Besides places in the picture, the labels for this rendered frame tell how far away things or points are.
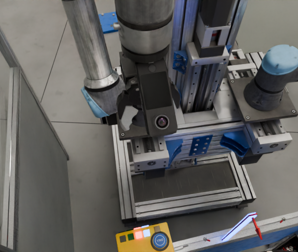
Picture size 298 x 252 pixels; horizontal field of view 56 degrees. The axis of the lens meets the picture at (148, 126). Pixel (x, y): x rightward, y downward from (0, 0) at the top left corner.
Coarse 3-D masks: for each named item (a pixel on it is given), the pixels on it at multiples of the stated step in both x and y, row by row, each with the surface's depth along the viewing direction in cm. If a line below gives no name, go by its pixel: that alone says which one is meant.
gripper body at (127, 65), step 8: (168, 48) 41; (120, 56) 47; (128, 56) 40; (136, 56) 39; (144, 56) 39; (152, 56) 39; (160, 56) 40; (128, 64) 46; (136, 64) 44; (128, 72) 45; (128, 80) 46; (136, 80) 44; (128, 88) 45; (136, 88) 44; (128, 96) 46; (136, 96) 46; (136, 104) 48
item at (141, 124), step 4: (140, 108) 102; (140, 112) 103; (136, 116) 105; (140, 116) 105; (132, 120) 107; (136, 120) 107; (140, 120) 106; (144, 120) 106; (136, 124) 108; (140, 124) 107; (144, 124) 107
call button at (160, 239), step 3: (156, 234) 83; (159, 234) 83; (162, 234) 83; (156, 237) 82; (159, 237) 82; (162, 237) 82; (165, 237) 82; (153, 240) 82; (156, 240) 82; (159, 240) 82; (162, 240) 82; (165, 240) 82; (156, 243) 82; (159, 243) 82; (162, 243) 82; (165, 243) 82; (156, 246) 81; (159, 246) 81; (162, 246) 81
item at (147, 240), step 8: (160, 224) 85; (128, 232) 84; (152, 232) 84; (160, 232) 84; (168, 232) 84; (128, 240) 83; (136, 240) 83; (144, 240) 83; (152, 240) 83; (168, 240) 83; (120, 248) 82; (128, 248) 82; (136, 248) 82; (144, 248) 82; (152, 248) 82; (160, 248) 82; (168, 248) 82
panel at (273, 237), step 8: (272, 232) 128; (280, 232) 136; (288, 232) 144; (240, 240) 126; (248, 240) 133; (256, 240) 141; (264, 240) 150; (272, 240) 161; (216, 248) 130; (224, 248) 138; (232, 248) 147; (240, 248) 157; (248, 248) 168
